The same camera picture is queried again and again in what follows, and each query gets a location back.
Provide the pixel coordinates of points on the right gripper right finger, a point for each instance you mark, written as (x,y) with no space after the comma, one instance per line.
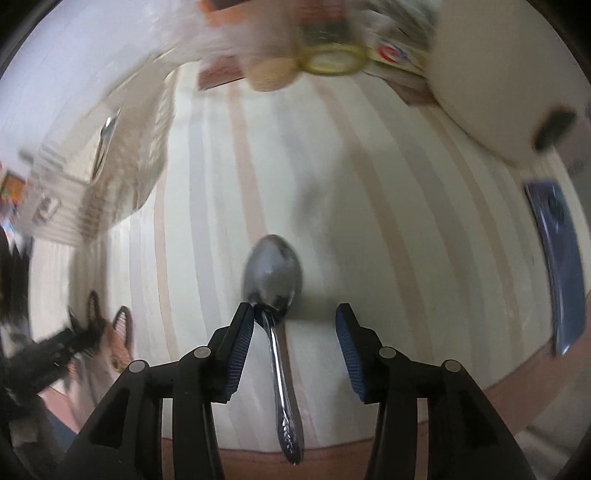
(467,437)

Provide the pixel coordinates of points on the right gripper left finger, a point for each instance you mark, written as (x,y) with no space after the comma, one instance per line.
(122,437)

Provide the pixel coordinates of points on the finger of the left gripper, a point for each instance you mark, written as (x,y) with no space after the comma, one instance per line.
(42,363)

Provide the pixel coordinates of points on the steel spoon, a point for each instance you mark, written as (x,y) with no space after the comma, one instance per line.
(271,283)
(105,137)

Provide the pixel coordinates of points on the striped cat print table mat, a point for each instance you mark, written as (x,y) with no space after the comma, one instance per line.
(391,208)

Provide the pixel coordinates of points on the clear plastic organizer basket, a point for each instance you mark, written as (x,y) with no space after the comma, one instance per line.
(59,203)

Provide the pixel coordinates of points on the blue smartphone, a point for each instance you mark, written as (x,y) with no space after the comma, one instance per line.
(563,260)

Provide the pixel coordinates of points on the white pink electric kettle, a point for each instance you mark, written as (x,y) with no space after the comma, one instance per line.
(501,71)

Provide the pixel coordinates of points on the small seasoning packet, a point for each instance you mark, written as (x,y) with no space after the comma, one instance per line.
(399,54)

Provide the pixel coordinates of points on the seasoning shaker brown band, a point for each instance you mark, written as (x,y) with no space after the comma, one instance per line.
(267,48)

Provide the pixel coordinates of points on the glass oil dispenser bottle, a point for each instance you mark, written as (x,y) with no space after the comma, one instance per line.
(329,40)

